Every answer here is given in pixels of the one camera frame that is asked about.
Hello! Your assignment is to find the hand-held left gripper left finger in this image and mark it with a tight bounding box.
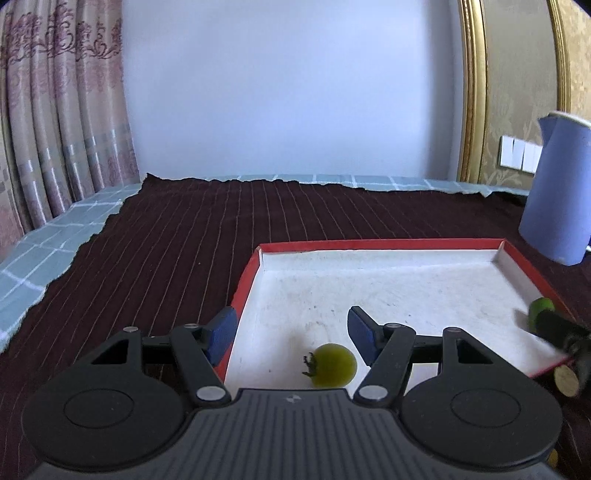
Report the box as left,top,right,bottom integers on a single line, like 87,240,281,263
90,305,239,408

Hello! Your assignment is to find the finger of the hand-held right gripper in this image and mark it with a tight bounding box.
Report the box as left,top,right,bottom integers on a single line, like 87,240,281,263
516,308,591,370

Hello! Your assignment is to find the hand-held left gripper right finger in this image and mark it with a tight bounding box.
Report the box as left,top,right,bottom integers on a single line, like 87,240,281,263
347,305,498,409

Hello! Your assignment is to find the green cucumber piece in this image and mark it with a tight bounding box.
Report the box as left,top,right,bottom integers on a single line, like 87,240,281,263
529,298,556,329

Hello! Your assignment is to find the yellow-green tomato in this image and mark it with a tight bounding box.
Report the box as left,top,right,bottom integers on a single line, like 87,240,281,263
302,342,358,388

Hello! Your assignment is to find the red and white tray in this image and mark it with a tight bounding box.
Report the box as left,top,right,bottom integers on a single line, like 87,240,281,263
224,237,578,389

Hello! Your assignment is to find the dark striped cloth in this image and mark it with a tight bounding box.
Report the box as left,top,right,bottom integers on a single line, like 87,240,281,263
0,173,591,480

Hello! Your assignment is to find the blue electric kettle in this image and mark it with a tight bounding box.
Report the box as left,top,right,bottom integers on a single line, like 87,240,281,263
518,111,591,267

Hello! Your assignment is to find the gold moulding strip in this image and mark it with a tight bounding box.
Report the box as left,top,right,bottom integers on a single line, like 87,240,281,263
547,0,574,114
457,0,490,184

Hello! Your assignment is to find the pink patterned curtain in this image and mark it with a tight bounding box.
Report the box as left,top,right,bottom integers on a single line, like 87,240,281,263
0,0,141,260

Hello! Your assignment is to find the white wall switch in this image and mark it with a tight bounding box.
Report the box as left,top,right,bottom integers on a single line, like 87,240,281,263
498,134,544,174

